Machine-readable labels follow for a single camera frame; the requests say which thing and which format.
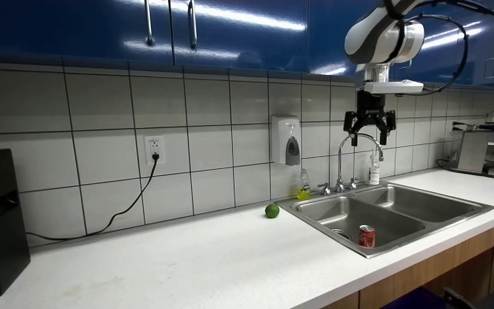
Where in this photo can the yellow-green dish soap bottle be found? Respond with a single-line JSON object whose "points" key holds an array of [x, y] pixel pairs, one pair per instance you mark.
{"points": [[301, 191]]}

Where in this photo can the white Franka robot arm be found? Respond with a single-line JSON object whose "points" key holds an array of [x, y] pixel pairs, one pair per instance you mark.
{"points": [[373, 35]]}

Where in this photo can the clear pump soap bottle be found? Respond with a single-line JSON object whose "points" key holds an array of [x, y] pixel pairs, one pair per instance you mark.
{"points": [[374, 174]]}

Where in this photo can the wooden lower cabinet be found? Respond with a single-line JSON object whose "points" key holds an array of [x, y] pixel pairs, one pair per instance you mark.
{"points": [[407, 280]]}

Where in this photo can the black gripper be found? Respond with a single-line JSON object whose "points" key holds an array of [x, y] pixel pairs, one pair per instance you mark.
{"points": [[371, 102]]}

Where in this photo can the stainless steel double sink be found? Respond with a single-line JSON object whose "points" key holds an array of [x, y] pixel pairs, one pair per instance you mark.
{"points": [[395, 225]]}

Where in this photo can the white wall soap dispenser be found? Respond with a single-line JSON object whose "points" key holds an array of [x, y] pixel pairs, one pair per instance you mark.
{"points": [[285, 139]]}

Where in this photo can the silver coffee machine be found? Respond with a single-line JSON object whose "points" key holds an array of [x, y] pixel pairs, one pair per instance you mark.
{"points": [[476, 151]]}

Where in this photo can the white wall outlet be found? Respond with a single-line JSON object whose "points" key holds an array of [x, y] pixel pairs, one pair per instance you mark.
{"points": [[155, 146]]}

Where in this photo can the blue upper cabinet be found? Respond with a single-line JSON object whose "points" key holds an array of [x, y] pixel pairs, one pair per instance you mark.
{"points": [[247, 40]]}

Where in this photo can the chrome gooseneck faucet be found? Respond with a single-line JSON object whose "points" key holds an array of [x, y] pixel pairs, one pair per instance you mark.
{"points": [[340, 165]]}

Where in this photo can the red soda can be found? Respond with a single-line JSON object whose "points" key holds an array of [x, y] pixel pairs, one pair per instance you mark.
{"points": [[368, 235]]}

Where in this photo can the black chair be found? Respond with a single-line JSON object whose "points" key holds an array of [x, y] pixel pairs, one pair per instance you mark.
{"points": [[488, 301]]}

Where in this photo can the green lime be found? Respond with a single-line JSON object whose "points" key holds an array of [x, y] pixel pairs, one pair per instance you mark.
{"points": [[271, 211]]}

